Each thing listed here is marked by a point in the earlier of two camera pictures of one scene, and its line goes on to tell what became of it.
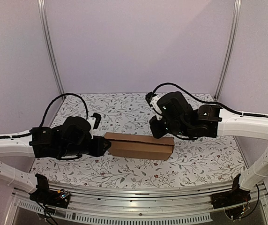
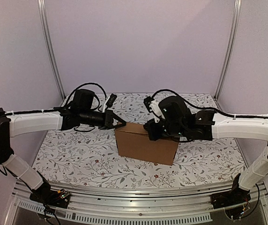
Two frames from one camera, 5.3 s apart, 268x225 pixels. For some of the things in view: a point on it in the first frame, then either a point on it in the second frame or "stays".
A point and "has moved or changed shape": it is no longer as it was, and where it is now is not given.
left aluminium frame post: [44, 15] stays
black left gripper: [98, 150] to [108, 120]
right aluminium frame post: [237, 6] stays
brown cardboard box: [140, 146] has moved or changed shape
